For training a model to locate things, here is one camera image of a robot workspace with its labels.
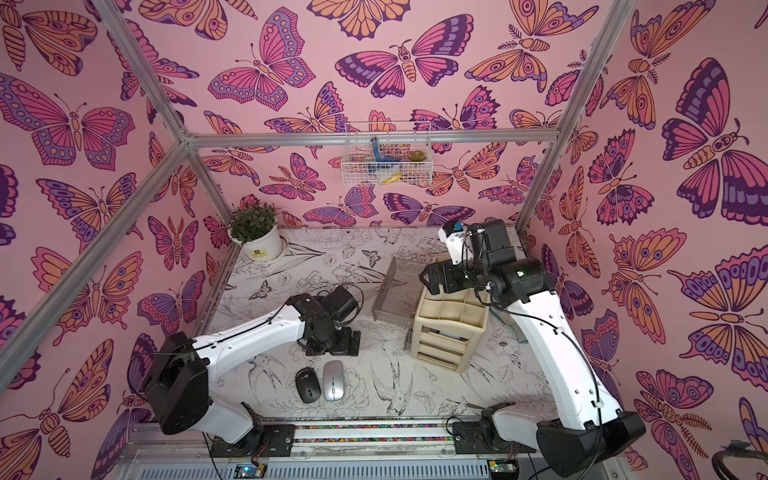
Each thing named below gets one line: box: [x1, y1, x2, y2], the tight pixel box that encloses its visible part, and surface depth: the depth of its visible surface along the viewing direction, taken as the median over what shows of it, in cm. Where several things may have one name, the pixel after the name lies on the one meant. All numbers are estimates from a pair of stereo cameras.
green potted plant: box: [230, 204, 279, 243], surface depth 101 cm
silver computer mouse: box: [323, 360, 345, 402], surface depth 84 cm
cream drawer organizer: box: [410, 288, 490, 374], surface depth 73 cm
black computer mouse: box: [295, 367, 321, 403], surface depth 83 cm
